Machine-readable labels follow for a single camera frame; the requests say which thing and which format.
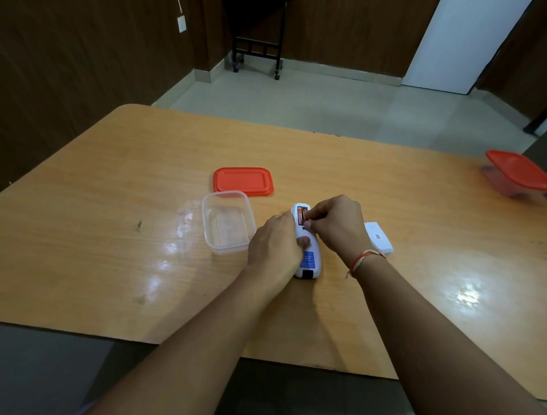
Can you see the black furniture leg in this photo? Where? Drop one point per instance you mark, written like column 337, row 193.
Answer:
column 536, row 124

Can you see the person's right hand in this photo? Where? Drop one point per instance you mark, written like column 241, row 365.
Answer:
column 342, row 226

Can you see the black wheeled cart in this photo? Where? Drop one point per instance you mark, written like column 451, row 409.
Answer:
column 256, row 45

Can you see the person's right forearm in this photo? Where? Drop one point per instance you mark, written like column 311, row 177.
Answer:
column 427, row 342

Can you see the clear plastic container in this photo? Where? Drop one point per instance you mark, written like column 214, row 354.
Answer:
column 228, row 222

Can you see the white remote control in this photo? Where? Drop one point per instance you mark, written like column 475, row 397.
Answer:
column 310, row 256

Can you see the white battery cover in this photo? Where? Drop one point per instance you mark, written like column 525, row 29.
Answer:
column 380, row 239

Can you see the person's right thumb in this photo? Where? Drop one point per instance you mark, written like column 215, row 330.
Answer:
column 311, row 225

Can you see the white door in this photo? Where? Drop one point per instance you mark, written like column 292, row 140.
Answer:
column 461, row 42

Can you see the red plastic lid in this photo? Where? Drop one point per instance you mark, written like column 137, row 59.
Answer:
column 243, row 181

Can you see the person's left hand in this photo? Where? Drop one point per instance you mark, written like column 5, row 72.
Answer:
column 273, row 250

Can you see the person's left forearm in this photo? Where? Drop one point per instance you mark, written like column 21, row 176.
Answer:
column 201, row 342

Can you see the white wall socket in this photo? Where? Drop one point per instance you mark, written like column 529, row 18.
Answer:
column 182, row 24

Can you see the orange and black battery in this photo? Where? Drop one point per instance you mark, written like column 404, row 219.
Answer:
column 301, row 216

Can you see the person's left thumb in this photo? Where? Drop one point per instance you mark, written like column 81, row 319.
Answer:
column 304, row 243

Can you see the clear container with red lid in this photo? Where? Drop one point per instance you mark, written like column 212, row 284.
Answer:
column 515, row 171

